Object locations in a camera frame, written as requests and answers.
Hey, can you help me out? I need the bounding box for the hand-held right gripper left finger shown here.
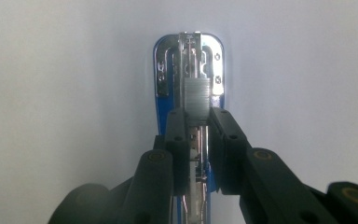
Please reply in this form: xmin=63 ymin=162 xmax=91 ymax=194
xmin=153 ymin=107 xmax=191 ymax=197

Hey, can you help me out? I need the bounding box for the strip of silver staples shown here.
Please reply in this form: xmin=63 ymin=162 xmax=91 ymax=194
xmin=185 ymin=77 xmax=212 ymax=123

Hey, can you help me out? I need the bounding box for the blue stapler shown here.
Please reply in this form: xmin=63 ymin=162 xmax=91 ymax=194
xmin=153 ymin=32 xmax=226 ymax=224

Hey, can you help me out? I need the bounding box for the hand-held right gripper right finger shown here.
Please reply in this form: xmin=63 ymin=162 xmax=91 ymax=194
xmin=207 ymin=106 xmax=255 ymax=196

